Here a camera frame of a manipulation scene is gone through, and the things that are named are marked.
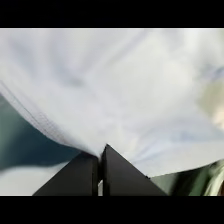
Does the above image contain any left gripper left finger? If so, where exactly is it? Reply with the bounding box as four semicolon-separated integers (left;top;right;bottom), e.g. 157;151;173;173
32;150;100;197

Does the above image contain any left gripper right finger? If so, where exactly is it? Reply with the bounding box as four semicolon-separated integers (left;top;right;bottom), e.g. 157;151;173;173
101;143;168;197

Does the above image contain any white shirt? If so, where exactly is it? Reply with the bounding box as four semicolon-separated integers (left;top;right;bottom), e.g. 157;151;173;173
0;28;224;178

